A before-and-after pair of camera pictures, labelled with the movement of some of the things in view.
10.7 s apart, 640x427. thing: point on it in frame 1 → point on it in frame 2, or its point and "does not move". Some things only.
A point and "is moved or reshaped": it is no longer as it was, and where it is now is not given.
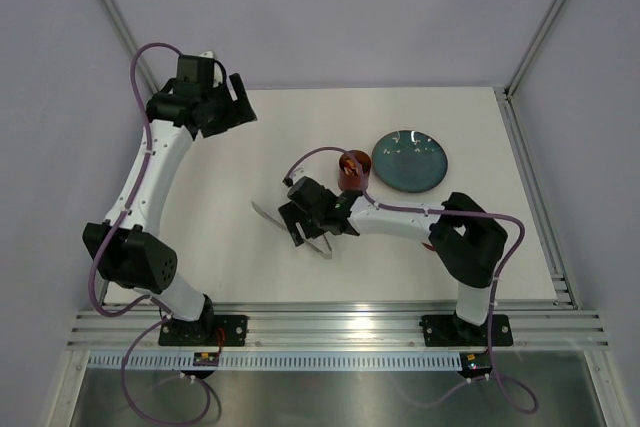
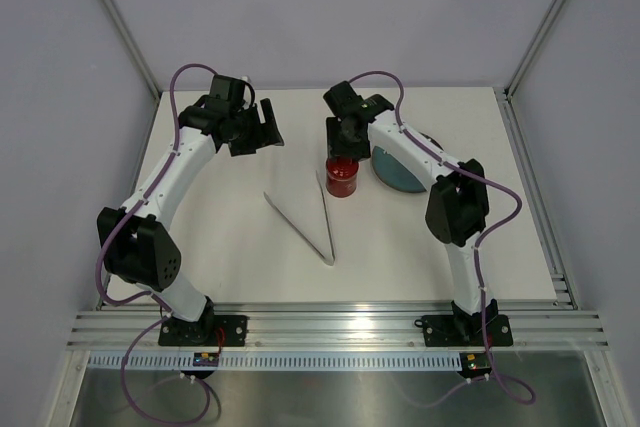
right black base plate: [445, 330] does not move
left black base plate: [203, 332] does not move
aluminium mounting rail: [338, 325] does not move
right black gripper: [292, 214] → [334, 146]
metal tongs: [323, 252] is moved or reshaped
